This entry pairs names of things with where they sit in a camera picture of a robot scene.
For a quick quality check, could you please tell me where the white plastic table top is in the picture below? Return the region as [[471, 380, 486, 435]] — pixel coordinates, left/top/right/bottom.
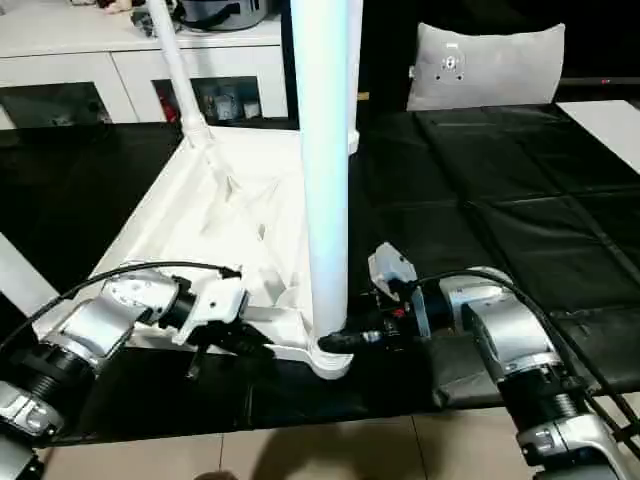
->
[[31, 124, 362, 382]]

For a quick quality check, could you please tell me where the white plastic table leg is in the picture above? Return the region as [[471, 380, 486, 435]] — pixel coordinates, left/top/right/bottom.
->
[[146, 0, 215, 152], [287, 0, 366, 347], [0, 231, 60, 322]]

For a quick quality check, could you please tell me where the black cabinet with gold label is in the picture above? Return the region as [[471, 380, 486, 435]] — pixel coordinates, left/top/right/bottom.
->
[[278, 0, 422, 120]]

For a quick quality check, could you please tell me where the grey cushion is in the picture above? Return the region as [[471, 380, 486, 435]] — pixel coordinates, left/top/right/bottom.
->
[[404, 22, 567, 113]]

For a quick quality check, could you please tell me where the white sideboard with glass doors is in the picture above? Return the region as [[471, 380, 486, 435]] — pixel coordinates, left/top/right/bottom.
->
[[0, 0, 292, 127]]

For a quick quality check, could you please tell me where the grey helmet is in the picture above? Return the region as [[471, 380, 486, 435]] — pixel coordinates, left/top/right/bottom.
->
[[178, 0, 275, 32]]

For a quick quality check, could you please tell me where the dark clutter pile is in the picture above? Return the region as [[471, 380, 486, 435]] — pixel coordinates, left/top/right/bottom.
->
[[129, 7, 162, 37]]

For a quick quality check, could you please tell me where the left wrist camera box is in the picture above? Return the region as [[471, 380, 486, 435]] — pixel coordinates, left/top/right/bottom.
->
[[171, 271, 250, 347]]

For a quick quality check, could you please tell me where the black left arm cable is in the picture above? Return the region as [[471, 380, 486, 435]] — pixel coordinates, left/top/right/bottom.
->
[[0, 261, 242, 352]]

